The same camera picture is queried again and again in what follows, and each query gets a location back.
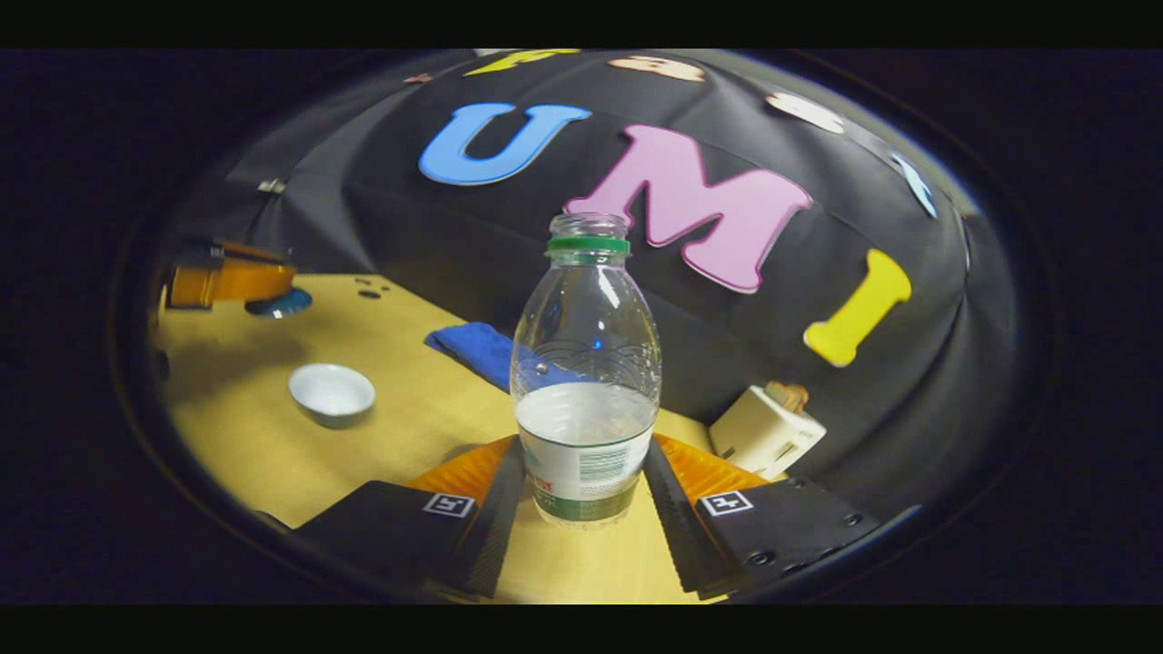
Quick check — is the white teacup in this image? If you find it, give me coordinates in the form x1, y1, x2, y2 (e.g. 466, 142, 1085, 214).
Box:
288, 363, 377, 430

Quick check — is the black backdrop cloth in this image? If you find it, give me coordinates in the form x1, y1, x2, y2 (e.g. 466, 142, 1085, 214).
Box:
168, 50, 1019, 537

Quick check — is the clear plastic water bottle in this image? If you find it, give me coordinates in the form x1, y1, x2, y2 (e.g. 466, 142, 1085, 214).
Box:
509, 212, 663, 531

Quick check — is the blue folded towel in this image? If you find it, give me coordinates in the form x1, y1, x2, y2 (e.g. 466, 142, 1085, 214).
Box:
424, 322, 591, 394

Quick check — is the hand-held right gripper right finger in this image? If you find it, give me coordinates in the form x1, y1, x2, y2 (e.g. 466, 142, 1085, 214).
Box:
641, 434, 882, 600

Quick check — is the white toaster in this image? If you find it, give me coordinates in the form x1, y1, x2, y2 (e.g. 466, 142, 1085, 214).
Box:
708, 383, 828, 481

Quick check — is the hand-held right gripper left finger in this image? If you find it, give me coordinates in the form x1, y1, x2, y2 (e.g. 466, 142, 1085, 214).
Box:
295, 436, 528, 600

